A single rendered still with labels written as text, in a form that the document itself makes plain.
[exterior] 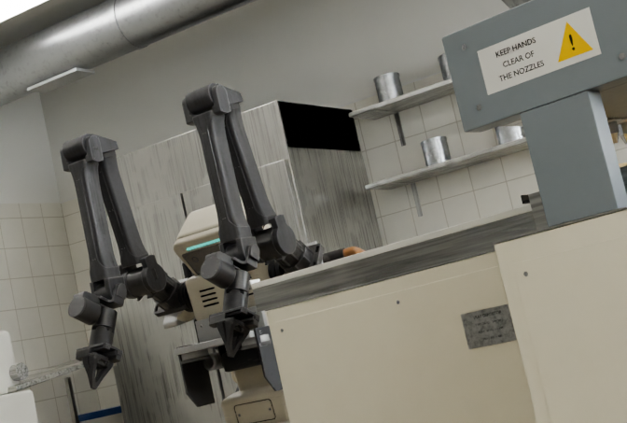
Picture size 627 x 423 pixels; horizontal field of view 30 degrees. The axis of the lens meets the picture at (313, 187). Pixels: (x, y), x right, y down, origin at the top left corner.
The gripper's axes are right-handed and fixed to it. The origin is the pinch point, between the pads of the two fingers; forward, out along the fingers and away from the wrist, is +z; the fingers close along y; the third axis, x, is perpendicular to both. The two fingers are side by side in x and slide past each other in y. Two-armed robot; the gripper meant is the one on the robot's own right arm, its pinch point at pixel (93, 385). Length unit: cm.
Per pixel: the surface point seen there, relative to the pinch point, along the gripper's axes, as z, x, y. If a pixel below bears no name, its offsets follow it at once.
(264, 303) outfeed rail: -3, -13, 63
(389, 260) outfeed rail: -3, -18, 97
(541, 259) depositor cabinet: 15, -37, 138
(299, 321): 3, -13, 73
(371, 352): 11, -11, 89
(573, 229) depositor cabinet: 12, -39, 144
